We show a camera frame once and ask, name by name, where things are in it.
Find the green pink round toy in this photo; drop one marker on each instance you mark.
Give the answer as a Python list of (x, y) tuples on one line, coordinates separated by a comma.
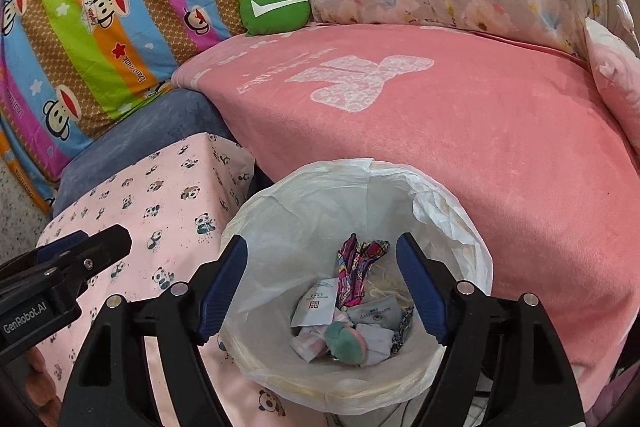
[(347, 342)]

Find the light blue sock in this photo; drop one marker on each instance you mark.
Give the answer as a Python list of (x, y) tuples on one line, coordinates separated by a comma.
[(377, 338)]

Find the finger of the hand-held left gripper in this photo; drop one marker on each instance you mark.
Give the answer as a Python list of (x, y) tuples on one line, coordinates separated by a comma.
[(107, 247), (60, 243)]

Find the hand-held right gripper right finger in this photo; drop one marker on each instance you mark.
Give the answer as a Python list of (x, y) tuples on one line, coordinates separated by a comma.
[(422, 292)]

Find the green round cushion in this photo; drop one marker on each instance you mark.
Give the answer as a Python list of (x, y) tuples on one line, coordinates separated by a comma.
[(275, 22)]

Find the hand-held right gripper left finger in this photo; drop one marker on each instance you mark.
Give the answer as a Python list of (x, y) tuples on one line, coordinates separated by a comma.
[(222, 292)]

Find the pink panda print sheet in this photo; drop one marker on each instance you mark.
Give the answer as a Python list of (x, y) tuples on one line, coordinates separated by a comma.
[(140, 207)]

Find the pink pillow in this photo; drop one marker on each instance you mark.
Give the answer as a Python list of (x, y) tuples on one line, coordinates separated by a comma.
[(620, 72)]

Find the person's left hand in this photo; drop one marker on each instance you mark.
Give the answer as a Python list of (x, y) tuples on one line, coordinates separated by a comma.
[(40, 377)]

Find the striped monkey print quilt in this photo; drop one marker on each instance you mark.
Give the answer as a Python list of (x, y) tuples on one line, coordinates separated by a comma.
[(100, 32)]

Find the white packet with red label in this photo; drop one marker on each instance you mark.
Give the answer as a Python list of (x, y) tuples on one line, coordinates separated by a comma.
[(315, 302)]

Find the pink blanket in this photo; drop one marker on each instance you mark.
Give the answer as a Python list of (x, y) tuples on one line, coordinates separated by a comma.
[(450, 147)]

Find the purple cloth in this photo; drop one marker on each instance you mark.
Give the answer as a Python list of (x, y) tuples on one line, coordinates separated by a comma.
[(620, 394)]

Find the colourful patterned cloth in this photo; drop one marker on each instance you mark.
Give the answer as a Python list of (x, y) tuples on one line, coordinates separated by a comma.
[(355, 272)]

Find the grey packet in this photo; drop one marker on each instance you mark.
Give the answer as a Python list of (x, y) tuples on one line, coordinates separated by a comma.
[(375, 313)]

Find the trash bin with white liner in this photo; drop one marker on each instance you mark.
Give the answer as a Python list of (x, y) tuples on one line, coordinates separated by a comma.
[(300, 227)]

